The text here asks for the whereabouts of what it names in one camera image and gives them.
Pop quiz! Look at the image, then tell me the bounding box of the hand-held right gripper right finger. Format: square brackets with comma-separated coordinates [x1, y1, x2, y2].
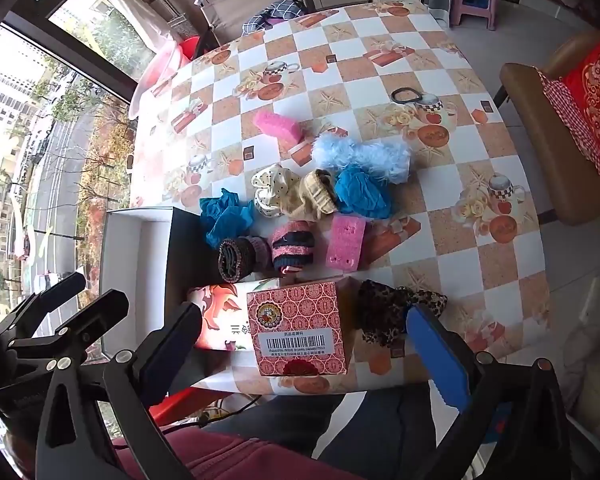
[405, 303, 573, 480]

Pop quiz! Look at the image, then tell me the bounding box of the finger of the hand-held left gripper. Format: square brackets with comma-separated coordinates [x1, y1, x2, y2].
[0, 271, 88, 342]
[7, 288, 132, 370]

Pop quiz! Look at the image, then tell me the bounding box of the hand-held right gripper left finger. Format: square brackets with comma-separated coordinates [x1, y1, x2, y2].
[34, 301, 204, 480]

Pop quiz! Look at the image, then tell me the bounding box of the leopard print scrunchie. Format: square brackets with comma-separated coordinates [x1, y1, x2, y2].
[356, 280, 448, 348]

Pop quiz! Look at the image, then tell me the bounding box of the dark striped knit cuff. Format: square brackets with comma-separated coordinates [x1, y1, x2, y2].
[217, 235, 273, 283]

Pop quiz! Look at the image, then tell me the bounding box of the blue cloth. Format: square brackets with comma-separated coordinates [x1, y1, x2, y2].
[199, 188, 257, 250]
[334, 166, 393, 220]

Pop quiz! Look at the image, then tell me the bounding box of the pink knit cuff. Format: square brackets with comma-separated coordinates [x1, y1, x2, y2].
[270, 220, 317, 277]

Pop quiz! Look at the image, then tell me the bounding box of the cream polka dot scrunchie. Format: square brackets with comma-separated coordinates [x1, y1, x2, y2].
[250, 164, 301, 218]

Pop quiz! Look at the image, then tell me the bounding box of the beige knit cuff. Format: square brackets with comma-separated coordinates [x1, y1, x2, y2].
[295, 169, 340, 222]

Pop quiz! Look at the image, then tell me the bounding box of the pink white hair accessory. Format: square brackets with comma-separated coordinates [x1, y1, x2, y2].
[187, 282, 253, 353]

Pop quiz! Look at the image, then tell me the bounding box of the red plastic item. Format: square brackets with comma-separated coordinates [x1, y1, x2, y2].
[147, 387, 208, 428]

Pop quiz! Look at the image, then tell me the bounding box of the person's maroon garment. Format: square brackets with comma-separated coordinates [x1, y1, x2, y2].
[110, 425, 366, 480]

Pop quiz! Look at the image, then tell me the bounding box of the red patterned cardboard box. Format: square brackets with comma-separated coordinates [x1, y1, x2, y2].
[246, 276, 363, 377]

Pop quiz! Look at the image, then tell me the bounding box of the pink sponge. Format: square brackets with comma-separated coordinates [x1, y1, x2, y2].
[252, 107, 306, 150]
[325, 214, 367, 272]

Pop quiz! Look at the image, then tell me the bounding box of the cream padded seat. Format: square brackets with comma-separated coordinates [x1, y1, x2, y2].
[550, 255, 600, 426]

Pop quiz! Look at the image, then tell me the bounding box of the light blue fluffy scrunchie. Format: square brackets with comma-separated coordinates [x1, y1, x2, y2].
[312, 130, 413, 185]

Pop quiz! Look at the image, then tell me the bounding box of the brown leather chair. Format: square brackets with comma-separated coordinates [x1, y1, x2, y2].
[494, 30, 600, 227]

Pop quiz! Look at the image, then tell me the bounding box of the pink plastic basin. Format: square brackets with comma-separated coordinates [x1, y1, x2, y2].
[129, 35, 191, 121]

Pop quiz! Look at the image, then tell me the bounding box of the red gingham cloth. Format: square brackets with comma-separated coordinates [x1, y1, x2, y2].
[537, 67, 600, 181]

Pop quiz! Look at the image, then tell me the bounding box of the checkered printed tablecloth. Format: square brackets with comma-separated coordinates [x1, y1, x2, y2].
[128, 0, 552, 396]

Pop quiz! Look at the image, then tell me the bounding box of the red plastic basin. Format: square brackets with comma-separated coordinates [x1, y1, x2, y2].
[172, 36, 201, 61]

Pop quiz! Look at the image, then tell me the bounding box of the red gold embroidered cushion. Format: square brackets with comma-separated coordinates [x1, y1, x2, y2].
[562, 30, 600, 186]

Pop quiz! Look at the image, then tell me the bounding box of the dark plaid cloth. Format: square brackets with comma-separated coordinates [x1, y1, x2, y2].
[242, 0, 306, 37]

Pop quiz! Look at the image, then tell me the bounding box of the black hair tie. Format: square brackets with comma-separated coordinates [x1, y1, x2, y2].
[390, 86, 423, 106]

